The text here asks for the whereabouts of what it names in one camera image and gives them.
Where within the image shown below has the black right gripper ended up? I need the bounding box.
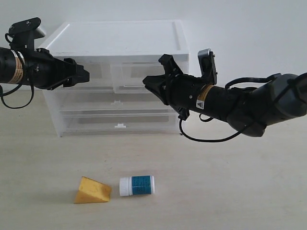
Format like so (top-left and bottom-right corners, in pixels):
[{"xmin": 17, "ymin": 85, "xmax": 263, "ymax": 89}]
[{"xmin": 143, "ymin": 54, "xmax": 206, "ymax": 120}]

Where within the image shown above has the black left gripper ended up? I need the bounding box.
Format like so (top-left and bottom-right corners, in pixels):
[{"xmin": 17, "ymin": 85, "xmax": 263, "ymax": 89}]
[{"xmin": 23, "ymin": 48, "xmax": 90, "ymax": 90}]

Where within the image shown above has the small drawer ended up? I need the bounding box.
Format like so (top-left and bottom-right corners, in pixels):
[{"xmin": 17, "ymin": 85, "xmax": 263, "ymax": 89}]
[
  {"xmin": 110, "ymin": 62, "xmax": 185, "ymax": 94},
  {"xmin": 43, "ymin": 63, "xmax": 114, "ymax": 94}
]

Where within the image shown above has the white pill bottle blue label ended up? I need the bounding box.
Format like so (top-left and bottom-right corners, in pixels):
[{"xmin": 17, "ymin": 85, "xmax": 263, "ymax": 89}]
[{"xmin": 119, "ymin": 175, "xmax": 155, "ymax": 196}]

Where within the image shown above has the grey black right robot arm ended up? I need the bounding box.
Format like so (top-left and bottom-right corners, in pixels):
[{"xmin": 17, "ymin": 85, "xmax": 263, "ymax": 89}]
[{"xmin": 143, "ymin": 49, "xmax": 307, "ymax": 137}]

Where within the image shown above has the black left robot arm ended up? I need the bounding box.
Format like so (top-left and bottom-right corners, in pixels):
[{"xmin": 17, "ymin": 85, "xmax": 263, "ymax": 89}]
[{"xmin": 0, "ymin": 48, "xmax": 90, "ymax": 90}]

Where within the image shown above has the clear plastic drawer cabinet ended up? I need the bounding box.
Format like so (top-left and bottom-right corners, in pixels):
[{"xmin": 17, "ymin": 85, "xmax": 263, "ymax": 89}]
[{"xmin": 42, "ymin": 20, "xmax": 189, "ymax": 137}]

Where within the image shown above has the yellow cheese wedge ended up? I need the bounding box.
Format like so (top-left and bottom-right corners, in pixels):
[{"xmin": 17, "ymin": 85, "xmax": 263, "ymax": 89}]
[{"xmin": 74, "ymin": 176, "xmax": 112, "ymax": 204}]

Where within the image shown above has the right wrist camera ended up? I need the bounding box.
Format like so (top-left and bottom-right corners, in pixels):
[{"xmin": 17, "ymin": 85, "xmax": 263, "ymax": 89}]
[{"xmin": 198, "ymin": 48, "xmax": 217, "ymax": 85}]

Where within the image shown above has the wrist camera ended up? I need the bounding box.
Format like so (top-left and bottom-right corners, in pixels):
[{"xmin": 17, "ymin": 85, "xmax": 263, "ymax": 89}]
[
  {"xmin": 198, "ymin": 48, "xmax": 217, "ymax": 85},
  {"xmin": 7, "ymin": 17, "xmax": 46, "ymax": 50}
]

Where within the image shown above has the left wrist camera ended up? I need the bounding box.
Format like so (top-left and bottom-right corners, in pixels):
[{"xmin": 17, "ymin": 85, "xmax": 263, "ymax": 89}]
[{"xmin": 7, "ymin": 17, "xmax": 46, "ymax": 50}]

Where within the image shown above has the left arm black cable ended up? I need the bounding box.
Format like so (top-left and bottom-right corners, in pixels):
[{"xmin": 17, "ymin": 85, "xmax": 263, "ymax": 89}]
[{"xmin": 0, "ymin": 33, "xmax": 34, "ymax": 109}]

